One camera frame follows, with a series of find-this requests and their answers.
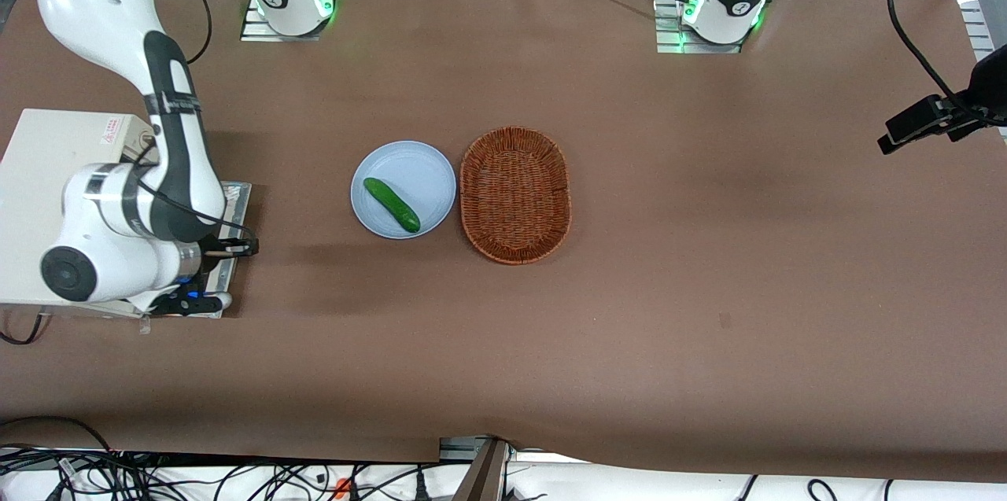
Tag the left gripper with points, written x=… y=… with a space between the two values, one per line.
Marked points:
x=988 y=86

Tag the brown paper table cover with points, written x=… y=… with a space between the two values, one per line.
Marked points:
x=708 y=273

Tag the dark camera post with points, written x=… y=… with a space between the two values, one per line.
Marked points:
x=480 y=477

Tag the white toaster oven body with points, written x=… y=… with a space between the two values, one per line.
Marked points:
x=39 y=171

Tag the clear tape piece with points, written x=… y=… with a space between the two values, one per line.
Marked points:
x=145 y=324

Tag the aluminium arm base plate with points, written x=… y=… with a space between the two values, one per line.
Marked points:
x=669 y=37
x=252 y=31

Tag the brown oval wicker basket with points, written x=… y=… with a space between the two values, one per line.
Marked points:
x=515 y=194

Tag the light blue round plate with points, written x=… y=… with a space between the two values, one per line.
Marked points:
x=417 y=171

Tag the slotted aluminium plate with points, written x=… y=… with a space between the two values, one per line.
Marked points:
x=977 y=29

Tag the small aluminium bracket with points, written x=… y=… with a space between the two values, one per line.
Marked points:
x=456 y=448

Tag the green cucumber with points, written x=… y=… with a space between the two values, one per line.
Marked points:
x=391 y=204

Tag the round white oven knob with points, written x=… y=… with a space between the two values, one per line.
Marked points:
x=146 y=144

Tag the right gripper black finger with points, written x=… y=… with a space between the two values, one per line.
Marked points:
x=245 y=254
x=232 y=244

